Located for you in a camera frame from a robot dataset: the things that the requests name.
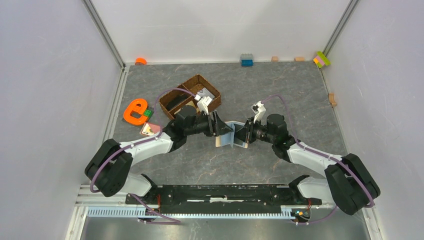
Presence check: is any silver white card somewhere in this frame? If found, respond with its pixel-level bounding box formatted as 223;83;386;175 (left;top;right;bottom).
196;87;215;100

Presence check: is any curved wooden block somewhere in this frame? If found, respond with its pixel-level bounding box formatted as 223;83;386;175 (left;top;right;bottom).
328;92;338;108

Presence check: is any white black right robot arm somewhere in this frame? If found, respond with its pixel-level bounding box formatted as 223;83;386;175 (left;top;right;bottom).
237;113;381;216

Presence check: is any green pink yellow brick stack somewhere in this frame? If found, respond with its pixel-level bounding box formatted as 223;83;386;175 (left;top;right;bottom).
313;51;331;69

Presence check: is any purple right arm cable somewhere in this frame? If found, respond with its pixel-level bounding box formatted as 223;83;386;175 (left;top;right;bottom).
261;94;375;227

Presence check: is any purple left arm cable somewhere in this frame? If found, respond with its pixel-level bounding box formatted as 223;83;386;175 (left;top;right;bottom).
90;87;200;226

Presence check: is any aluminium frame rail left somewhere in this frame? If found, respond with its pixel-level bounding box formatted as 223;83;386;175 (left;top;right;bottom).
82;0;126;69

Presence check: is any small green brick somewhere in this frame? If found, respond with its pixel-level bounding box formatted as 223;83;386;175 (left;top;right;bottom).
143;109;154;119

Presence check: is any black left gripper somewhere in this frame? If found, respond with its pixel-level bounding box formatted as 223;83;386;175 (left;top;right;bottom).
185;110;234;137

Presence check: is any orange round cap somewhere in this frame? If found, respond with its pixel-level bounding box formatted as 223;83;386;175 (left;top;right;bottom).
134;57;147;66

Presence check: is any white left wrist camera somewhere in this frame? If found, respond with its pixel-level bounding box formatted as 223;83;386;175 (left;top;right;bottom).
194;94;213;115

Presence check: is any aluminium frame rail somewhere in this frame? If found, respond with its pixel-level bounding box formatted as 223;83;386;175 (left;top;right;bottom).
82;0;126;69
322;0;360;57

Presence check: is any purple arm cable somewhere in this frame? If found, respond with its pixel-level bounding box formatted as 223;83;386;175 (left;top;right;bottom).
90;87;200;226
261;94;375;227

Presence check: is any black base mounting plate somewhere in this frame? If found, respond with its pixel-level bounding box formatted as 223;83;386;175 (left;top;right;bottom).
140;184;322;214

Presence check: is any orange plastic letter toy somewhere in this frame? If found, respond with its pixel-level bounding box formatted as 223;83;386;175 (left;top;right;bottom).
123;98;149;126

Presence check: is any woven wicker divided basket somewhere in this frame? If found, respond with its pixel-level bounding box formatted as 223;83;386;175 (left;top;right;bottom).
159;74;222;120

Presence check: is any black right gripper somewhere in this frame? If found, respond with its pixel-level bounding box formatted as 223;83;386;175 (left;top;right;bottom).
232;116;276;144

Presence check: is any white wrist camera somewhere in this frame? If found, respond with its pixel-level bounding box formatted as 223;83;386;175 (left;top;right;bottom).
194;94;213;115
250;101;266;123

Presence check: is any blue toy brick stack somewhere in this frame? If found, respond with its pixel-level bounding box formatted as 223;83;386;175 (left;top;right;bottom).
240;53;254;67

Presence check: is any pink triangle picture card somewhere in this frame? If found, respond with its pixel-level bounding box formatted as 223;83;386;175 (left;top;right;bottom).
139;122;162;137

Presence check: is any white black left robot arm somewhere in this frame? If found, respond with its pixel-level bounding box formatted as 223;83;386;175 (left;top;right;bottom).
84;105;234;204

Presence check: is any grey card in holder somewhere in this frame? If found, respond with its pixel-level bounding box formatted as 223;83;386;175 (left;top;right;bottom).
233;125;248;148

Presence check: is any aluminium frame rail right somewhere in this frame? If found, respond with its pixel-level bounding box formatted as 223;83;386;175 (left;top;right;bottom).
322;0;360;57

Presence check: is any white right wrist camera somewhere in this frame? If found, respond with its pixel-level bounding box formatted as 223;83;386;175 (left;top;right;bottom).
250;101;266;123

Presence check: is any small wooden block right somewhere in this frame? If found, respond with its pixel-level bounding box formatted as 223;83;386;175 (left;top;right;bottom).
294;56;305;62

